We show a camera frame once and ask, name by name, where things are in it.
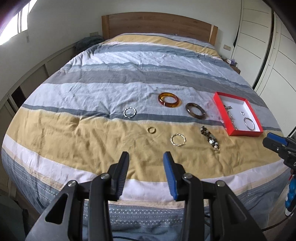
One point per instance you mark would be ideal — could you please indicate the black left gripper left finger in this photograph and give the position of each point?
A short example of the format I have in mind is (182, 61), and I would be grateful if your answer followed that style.
(63, 218)

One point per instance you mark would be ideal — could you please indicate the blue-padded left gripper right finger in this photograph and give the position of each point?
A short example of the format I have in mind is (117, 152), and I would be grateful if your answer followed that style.
(212, 205)

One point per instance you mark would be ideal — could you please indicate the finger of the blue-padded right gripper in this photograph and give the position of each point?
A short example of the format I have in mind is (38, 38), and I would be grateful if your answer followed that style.
(277, 143)

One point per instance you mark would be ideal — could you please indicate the thin silver bangle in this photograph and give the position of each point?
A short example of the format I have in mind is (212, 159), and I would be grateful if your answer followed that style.
(250, 125)

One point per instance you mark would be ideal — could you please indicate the dark brown bangle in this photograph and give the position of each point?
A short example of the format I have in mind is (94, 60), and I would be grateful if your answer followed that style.
(195, 111)

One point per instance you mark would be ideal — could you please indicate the amber orange bangle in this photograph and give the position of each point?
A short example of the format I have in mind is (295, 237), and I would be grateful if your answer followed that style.
(168, 99)

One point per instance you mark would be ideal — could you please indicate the red white shallow box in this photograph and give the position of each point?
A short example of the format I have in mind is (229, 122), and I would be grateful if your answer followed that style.
(233, 109)

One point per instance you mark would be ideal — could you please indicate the wooden nightstand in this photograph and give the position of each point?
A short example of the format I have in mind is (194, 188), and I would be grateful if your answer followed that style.
(237, 70)

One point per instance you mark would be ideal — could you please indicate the white wardrobe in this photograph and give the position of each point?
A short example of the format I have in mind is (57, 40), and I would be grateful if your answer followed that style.
(265, 54)

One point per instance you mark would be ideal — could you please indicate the striped bed duvet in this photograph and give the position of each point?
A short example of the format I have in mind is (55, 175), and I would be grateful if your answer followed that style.
(104, 101)

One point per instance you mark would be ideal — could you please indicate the wooden headboard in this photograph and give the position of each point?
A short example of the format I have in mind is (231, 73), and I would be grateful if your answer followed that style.
(153, 22)

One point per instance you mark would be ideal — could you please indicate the dark cloth pile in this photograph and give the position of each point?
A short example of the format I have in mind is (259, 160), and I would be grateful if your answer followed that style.
(87, 42)

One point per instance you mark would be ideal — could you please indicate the window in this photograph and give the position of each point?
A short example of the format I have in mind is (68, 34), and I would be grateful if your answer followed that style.
(17, 21)

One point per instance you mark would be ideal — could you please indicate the blue white handle grip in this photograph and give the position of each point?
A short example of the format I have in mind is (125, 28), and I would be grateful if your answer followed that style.
(290, 199)

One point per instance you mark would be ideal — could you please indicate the low wall cabinet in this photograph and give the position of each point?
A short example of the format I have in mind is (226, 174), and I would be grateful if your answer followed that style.
(25, 86)

